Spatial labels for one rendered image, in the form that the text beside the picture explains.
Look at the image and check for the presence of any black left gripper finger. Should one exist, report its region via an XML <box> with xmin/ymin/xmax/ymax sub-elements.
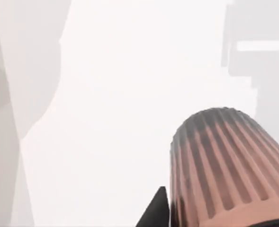
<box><xmin>135</xmin><ymin>186</ymin><xmax>170</xmax><ymax>227</ymax></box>

